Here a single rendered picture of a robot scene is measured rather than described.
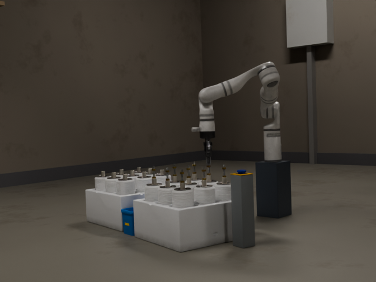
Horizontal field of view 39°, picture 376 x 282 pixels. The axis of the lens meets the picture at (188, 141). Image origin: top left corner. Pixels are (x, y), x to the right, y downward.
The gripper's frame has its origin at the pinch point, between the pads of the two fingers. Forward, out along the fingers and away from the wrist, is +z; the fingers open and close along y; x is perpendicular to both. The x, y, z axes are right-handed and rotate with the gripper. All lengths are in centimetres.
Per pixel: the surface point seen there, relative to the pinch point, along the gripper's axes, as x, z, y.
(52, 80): 124, -60, 259
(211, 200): 1.2, 16.0, -20.2
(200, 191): 6.0, 11.7, -20.4
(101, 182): 56, 13, 38
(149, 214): 28.8, 22.2, -13.1
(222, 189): -4.9, 12.1, -14.5
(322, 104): -150, -28, 300
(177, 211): 16.7, 18.0, -32.2
